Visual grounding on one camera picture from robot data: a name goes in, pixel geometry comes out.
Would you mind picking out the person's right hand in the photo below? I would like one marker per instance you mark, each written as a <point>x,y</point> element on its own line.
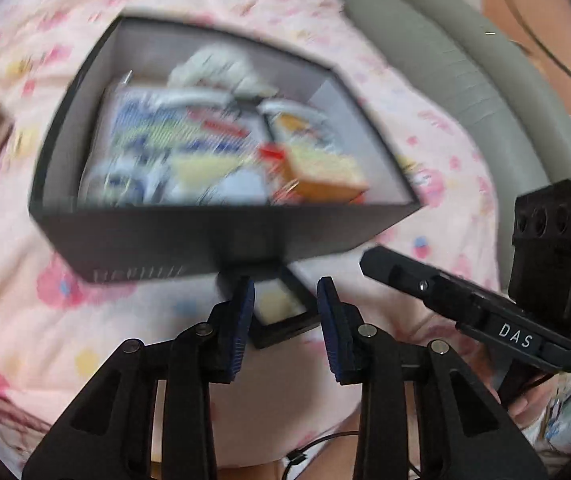
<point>525,402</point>

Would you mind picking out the blue printed packet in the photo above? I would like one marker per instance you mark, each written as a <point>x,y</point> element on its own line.
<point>165,145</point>

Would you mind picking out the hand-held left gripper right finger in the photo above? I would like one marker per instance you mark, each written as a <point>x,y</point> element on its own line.
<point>330,325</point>

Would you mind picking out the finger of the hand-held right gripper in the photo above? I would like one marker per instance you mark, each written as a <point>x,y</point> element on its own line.
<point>415,280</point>

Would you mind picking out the small black box frame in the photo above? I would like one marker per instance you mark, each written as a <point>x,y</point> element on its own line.
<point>275,305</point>

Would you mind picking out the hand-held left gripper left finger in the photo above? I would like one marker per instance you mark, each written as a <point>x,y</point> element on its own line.
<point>243,325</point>

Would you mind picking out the orange red packet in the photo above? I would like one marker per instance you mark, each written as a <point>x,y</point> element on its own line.
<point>325,175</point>

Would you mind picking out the pink printed blanket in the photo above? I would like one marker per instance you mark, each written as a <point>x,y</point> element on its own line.
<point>40,335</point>

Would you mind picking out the pale printed fabric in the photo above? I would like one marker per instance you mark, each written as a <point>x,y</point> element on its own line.
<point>570,420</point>

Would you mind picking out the black cardboard box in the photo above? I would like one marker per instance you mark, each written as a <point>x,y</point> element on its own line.
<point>165,240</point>

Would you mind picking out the grey padded bed frame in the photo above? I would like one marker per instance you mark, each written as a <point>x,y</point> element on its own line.
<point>465,85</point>

